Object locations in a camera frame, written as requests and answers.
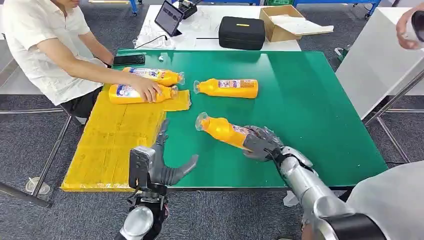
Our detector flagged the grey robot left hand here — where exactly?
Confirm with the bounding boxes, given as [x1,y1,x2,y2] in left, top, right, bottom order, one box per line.
[150,119,200,186]

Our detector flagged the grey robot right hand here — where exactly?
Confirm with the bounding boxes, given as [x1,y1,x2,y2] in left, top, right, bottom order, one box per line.
[242,125,286,163]

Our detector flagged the orange drink bottle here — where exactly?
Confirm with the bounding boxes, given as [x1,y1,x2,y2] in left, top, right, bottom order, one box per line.
[193,78,259,100]
[195,111,256,152]
[122,66,186,88]
[108,83,180,105]

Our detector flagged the green table mat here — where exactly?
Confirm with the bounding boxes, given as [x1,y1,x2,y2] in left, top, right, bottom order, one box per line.
[110,49,389,190]

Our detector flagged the yellow sheet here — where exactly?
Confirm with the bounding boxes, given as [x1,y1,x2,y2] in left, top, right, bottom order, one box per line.
[60,89,192,193]

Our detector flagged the brown cardboard box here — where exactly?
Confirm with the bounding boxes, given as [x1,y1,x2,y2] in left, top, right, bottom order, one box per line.
[258,4,335,43]

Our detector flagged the black carry case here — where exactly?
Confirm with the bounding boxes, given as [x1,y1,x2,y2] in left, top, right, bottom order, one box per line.
[218,15,267,51]

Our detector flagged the black smartphone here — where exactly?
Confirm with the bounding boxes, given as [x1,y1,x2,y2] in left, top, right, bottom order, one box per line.
[113,53,146,67]

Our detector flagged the white sheet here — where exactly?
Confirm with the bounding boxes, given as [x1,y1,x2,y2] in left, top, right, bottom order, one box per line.
[269,14,335,36]

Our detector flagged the grey robot torso shell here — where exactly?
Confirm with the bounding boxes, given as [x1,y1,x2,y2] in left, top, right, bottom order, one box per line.
[346,160,424,240]

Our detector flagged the white side table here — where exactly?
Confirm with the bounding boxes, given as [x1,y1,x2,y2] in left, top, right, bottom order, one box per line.
[335,6,424,163]

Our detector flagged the green crate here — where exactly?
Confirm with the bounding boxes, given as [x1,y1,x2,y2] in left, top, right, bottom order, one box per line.
[264,0,295,7]

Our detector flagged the black device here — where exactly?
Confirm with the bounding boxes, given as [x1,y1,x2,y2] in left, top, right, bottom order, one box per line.
[172,0,200,19]

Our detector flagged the black tablet on stand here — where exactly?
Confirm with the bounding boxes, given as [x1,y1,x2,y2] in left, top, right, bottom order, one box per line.
[154,0,185,37]

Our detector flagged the person in white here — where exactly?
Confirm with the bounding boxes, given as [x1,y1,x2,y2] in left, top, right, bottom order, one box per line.
[0,0,163,125]

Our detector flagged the person's hand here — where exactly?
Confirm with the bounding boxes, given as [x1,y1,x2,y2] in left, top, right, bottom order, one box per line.
[395,3,424,51]

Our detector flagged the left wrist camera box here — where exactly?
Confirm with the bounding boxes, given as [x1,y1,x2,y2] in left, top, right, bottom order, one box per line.
[128,146,157,191]

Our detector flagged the metal table frame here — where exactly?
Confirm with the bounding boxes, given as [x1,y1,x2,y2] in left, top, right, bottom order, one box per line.
[0,107,73,210]

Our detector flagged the black cable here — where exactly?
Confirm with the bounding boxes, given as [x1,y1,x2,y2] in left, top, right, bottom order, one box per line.
[134,34,168,50]

